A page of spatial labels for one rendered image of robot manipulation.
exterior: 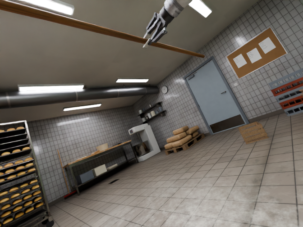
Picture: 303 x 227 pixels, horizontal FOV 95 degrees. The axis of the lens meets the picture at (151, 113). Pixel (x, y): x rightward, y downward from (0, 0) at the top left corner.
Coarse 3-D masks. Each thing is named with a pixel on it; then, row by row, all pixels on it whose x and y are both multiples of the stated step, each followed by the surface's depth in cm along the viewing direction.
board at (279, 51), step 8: (264, 32) 323; (272, 32) 314; (256, 40) 335; (272, 40) 316; (240, 48) 359; (248, 48) 348; (280, 48) 309; (232, 56) 375; (264, 56) 330; (272, 56) 320; (280, 56) 311; (232, 64) 378; (248, 64) 353; (256, 64) 343; (264, 64) 332; (240, 72) 368; (248, 72) 356
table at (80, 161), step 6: (120, 144) 502; (126, 144) 521; (102, 150) 454; (108, 150) 470; (90, 156) 424; (96, 156) 439; (72, 162) 390; (78, 162) 403; (126, 162) 494; (138, 162) 522; (66, 168) 436; (72, 174) 382; (90, 180) 404; (72, 186) 428; (78, 192) 375
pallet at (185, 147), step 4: (196, 136) 443; (200, 136) 454; (204, 136) 456; (192, 140) 407; (196, 140) 420; (200, 140) 433; (184, 144) 383; (188, 144) 446; (192, 144) 410; (172, 148) 407; (176, 148) 397; (180, 148) 426; (184, 148) 377; (188, 148) 382; (168, 152) 425; (176, 152) 400
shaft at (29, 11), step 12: (0, 0) 41; (12, 12) 44; (24, 12) 45; (36, 12) 47; (48, 12) 49; (72, 24) 55; (84, 24) 58; (120, 36) 71; (132, 36) 75; (168, 48) 98; (180, 48) 109
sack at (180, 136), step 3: (183, 132) 411; (177, 135) 399; (180, 135) 397; (183, 135) 403; (186, 135) 411; (168, 138) 434; (171, 138) 418; (174, 138) 407; (177, 138) 398; (180, 138) 395; (168, 141) 431; (171, 141) 422
